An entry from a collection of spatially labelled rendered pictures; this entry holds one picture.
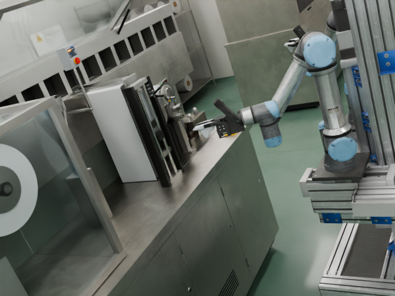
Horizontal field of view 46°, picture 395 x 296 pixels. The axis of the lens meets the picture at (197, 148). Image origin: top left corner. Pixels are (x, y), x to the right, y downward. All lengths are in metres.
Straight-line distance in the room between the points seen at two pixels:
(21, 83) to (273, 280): 1.82
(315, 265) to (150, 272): 1.30
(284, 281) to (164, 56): 1.67
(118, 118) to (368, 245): 1.50
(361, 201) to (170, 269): 0.88
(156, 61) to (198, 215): 1.27
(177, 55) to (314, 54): 1.72
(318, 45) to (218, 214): 1.07
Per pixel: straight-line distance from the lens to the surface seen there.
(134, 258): 1.92
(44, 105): 1.69
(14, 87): 2.35
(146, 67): 3.09
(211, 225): 2.43
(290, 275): 3.00
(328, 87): 1.94
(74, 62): 2.17
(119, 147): 2.52
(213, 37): 7.55
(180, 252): 2.20
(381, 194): 2.16
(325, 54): 1.88
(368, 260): 2.65
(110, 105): 2.42
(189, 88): 7.03
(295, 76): 2.04
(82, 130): 2.58
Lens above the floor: 1.86
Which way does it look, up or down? 21 degrees down
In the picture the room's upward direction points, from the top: 20 degrees counter-clockwise
